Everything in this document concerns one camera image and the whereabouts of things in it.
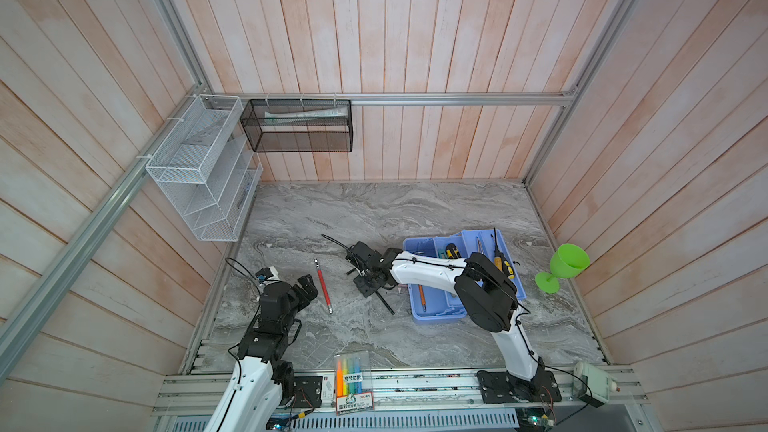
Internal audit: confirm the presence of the orange handled screwdriver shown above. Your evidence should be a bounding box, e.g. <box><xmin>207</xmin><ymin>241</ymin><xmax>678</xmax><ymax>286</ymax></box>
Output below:
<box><xmin>418</xmin><ymin>285</ymin><xmax>427</xmax><ymax>313</ymax></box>

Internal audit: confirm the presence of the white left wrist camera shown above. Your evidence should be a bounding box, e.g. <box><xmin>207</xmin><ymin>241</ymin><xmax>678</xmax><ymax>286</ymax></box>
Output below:
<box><xmin>256</xmin><ymin>266</ymin><xmax>280</xmax><ymax>284</ymax></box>

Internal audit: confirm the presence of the silver metal tool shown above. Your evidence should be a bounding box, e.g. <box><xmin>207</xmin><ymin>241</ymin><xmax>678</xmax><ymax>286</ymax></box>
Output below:
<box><xmin>476</xmin><ymin>236</ymin><xmax>485</xmax><ymax>255</ymax></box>

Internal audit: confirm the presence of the blue toolbox base tray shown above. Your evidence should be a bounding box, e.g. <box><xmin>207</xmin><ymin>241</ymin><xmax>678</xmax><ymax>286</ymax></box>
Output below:
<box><xmin>391</xmin><ymin>229</ymin><xmax>526</xmax><ymax>333</ymax></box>

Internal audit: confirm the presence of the green plastic goblet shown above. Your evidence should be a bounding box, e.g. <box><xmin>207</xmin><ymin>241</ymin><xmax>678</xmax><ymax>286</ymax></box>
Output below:
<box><xmin>535</xmin><ymin>243</ymin><xmax>591</xmax><ymax>294</ymax></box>

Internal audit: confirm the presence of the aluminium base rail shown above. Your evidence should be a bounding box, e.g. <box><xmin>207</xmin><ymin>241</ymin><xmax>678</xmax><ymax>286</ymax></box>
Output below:
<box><xmin>149</xmin><ymin>365</ymin><xmax>649</xmax><ymax>432</ymax></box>

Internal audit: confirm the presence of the red handled hex key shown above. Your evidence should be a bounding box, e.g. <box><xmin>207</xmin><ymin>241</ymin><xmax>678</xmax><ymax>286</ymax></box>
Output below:
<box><xmin>314</xmin><ymin>258</ymin><xmax>333</xmax><ymax>315</ymax></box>

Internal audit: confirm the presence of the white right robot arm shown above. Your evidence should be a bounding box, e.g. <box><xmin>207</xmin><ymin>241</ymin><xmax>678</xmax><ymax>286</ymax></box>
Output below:
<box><xmin>346</xmin><ymin>242</ymin><xmax>562</xmax><ymax>404</ymax></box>

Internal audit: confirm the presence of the right aluminium frame post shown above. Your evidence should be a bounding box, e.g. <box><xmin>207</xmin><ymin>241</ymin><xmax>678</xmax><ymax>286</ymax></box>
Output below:
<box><xmin>521</xmin><ymin>0</ymin><xmax>640</xmax><ymax>190</ymax></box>

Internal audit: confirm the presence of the white toolbox lid pink handle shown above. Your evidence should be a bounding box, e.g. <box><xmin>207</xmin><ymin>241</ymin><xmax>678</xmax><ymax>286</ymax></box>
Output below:
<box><xmin>572</xmin><ymin>361</ymin><xmax>620</xmax><ymax>407</ymax></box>

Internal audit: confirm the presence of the black wire mesh basket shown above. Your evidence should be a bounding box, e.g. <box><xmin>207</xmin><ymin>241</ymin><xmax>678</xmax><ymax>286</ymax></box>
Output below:
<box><xmin>240</xmin><ymin>98</ymin><xmax>354</xmax><ymax>153</ymax></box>

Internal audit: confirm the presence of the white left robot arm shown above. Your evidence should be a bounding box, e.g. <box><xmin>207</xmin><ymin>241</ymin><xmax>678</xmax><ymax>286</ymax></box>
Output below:
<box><xmin>206</xmin><ymin>275</ymin><xmax>318</xmax><ymax>431</ymax></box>

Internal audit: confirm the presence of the horizontal aluminium wall rail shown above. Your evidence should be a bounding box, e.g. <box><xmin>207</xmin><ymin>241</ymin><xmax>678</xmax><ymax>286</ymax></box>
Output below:
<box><xmin>212</xmin><ymin>92</ymin><xmax>576</xmax><ymax>106</ymax></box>

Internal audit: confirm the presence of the highlighter marker pack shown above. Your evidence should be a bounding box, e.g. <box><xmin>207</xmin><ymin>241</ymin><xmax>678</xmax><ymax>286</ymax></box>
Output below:
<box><xmin>334</xmin><ymin>350</ymin><xmax>374</xmax><ymax>415</ymax></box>

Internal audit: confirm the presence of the left aluminium frame rail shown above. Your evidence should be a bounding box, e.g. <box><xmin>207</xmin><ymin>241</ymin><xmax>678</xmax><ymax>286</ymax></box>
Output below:
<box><xmin>1</xmin><ymin>84</ymin><xmax>210</xmax><ymax>381</ymax></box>

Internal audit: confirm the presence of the yellow black utility knife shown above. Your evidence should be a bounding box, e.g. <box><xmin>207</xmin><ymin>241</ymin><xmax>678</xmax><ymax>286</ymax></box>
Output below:
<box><xmin>445</xmin><ymin>243</ymin><xmax>463</xmax><ymax>260</ymax></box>

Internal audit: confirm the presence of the white wire mesh shelf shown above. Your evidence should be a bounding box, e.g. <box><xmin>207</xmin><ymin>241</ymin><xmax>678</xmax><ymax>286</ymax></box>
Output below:
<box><xmin>146</xmin><ymin>95</ymin><xmax>263</xmax><ymax>242</ymax></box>

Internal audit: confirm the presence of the yellow black handled screwdriver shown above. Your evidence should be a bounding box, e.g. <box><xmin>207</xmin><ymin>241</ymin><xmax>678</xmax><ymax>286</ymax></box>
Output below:
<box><xmin>493</xmin><ymin>228</ymin><xmax>515</xmax><ymax>281</ymax></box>

